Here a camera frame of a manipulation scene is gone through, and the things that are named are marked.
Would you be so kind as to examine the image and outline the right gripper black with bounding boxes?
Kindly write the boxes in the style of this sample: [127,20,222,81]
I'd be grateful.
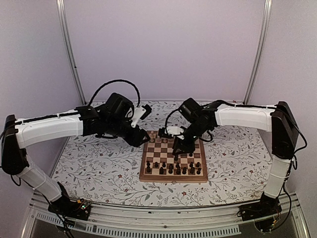
[172,120,210,155]

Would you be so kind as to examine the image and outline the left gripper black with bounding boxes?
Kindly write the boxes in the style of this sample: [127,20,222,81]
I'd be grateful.
[106,118,151,147]

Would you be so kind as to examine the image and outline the wooden chess board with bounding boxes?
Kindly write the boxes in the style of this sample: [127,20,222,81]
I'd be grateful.
[139,140,208,183]

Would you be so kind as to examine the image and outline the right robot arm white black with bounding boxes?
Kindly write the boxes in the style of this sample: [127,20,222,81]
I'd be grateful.
[165,98,303,216]

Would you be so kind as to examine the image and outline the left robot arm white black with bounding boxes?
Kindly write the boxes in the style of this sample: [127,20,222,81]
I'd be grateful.
[0,93,152,215]

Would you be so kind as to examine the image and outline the row of white pieces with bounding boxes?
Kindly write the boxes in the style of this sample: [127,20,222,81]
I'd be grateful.
[148,131,174,143]

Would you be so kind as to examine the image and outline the floral patterned table mat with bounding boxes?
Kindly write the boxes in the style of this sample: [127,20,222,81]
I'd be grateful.
[48,100,283,208]

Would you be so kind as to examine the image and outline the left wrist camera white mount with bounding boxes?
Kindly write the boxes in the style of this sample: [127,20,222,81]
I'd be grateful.
[131,104,152,128]

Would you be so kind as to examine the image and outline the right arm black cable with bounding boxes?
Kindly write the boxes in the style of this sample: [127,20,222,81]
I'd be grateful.
[164,109,215,143]

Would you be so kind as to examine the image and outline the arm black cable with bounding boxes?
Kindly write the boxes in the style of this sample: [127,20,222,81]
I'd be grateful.
[88,79,141,107]
[164,109,215,143]

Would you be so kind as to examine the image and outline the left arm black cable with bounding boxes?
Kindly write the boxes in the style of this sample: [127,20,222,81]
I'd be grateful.
[88,79,141,107]

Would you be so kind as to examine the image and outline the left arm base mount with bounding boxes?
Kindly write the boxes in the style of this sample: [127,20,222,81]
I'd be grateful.
[48,196,91,221]

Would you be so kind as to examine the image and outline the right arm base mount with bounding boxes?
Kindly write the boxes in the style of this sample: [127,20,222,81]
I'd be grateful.
[236,194,282,233]

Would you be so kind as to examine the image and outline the front aluminium rail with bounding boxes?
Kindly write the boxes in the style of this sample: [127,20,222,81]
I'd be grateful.
[22,193,311,238]

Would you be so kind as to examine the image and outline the left aluminium frame post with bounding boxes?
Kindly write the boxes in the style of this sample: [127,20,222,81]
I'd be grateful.
[56,0,86,105]

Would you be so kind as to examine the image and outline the aluminium frame post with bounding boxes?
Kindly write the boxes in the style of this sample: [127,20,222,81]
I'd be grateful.
[243,0,272,104]
[56,0,86,105]

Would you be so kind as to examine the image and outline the right aluminium frame post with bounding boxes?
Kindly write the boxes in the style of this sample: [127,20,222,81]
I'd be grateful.
[243,0,272,104]

